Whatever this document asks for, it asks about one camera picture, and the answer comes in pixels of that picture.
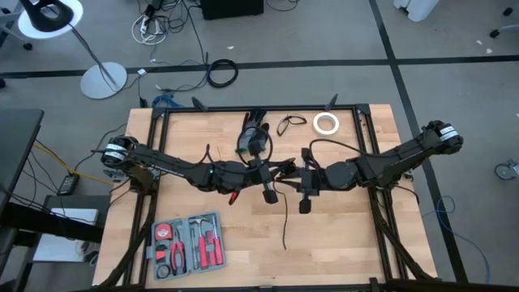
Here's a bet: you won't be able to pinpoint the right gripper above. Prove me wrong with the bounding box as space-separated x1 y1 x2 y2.
283 148 328 215

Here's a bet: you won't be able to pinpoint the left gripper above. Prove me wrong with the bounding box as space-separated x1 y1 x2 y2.
238 140 286 205

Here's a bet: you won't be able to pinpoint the black cord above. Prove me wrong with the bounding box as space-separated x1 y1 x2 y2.
272 180 290 251

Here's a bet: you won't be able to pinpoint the black green work gloves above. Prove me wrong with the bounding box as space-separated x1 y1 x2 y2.
238 108 271 152

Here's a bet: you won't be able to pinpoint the clear safety glasses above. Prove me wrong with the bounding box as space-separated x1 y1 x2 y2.
277 114 308 137

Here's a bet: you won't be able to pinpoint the white tape roll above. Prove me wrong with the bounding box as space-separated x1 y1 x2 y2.
312 112 341 136

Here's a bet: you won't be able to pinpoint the red screwdriver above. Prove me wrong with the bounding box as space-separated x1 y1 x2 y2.
210 226 224 264

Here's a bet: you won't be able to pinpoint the grey tool case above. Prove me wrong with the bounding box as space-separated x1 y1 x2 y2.
145 210 227 281

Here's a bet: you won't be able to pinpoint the red tape measure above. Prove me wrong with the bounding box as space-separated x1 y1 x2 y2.
154 222 174 241

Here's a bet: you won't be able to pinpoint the grey metal clamp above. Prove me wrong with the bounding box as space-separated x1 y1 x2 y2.
102 167 126 183

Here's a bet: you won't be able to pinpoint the black box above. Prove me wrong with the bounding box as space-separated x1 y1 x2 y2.
200 0 264 20

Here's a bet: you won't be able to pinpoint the white power strip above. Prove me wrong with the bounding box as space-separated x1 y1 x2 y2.
131 11 168 45

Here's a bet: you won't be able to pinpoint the black power adapter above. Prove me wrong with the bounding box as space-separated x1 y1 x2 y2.
58 173 81 196

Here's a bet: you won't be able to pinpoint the white bin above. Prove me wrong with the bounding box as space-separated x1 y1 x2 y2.
392 0 440 23

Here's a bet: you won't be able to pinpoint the grey caster wheel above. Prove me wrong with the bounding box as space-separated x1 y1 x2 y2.
494 159 519 182

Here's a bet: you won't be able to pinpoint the black desk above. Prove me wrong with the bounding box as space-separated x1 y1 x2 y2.
0 108 45 212

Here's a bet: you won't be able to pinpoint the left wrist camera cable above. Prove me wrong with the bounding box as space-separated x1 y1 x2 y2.
236 126 273 164

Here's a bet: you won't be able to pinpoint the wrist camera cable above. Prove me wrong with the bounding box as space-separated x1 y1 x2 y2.
236 126 273 164
309 139 368 157

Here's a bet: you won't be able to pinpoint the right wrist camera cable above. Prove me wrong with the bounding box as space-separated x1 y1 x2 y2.
309 139 368 157

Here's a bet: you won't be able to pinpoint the black frame strut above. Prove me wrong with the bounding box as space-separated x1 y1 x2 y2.
191 96 210 113
324 92 340 111

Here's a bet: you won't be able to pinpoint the red handled hammer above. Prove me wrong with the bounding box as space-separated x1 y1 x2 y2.
189 217 208 268

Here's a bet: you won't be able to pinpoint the coiled black cable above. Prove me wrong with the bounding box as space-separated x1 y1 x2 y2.
205 58 239 89

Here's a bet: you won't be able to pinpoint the red handled pliers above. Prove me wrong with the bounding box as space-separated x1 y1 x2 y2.
169 229 187 275

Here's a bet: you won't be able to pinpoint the bundled blue cable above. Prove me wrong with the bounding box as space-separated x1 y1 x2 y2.
152 93 183 110

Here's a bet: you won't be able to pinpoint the long blue cable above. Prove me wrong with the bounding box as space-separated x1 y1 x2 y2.
421 195 491 285

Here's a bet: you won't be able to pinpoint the white ring floor lamp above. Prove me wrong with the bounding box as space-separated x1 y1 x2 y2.
17 0 129 101

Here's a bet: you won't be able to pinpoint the yellow cable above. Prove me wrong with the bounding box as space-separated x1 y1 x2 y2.
32 142 114 186

